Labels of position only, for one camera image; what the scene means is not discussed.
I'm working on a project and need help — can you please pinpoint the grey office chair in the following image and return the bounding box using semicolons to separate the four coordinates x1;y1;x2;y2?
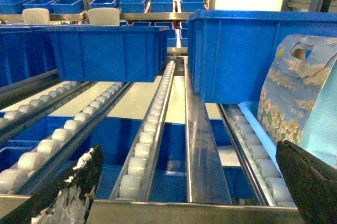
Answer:
88;7;120;26

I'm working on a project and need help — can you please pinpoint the white roller track left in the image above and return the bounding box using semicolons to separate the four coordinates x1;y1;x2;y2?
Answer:
1;82;132;195

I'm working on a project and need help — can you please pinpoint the large blue plastic bin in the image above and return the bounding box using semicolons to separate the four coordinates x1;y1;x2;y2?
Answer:
187;9;336;104

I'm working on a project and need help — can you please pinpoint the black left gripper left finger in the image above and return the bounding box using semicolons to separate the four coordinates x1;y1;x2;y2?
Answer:
1;144;104;223

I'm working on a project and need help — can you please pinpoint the white roller track center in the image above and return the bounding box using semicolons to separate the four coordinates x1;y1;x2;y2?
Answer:
109;60;175;201

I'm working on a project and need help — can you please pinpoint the blue bin on rollers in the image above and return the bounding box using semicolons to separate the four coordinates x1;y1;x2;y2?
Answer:
44;25;169;82

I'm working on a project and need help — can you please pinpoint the steel shelf rail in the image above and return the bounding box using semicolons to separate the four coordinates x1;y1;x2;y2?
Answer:
0;194;303;224

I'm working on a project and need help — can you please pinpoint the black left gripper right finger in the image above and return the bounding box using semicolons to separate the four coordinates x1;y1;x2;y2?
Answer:
276;140;336;223

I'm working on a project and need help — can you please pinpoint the flower gift bag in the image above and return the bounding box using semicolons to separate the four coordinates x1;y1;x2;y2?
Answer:
257;34;336;168

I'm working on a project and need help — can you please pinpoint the white roller track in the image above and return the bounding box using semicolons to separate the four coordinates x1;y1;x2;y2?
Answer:
1;82;132;195
219;103;295;207
109;60;175;201

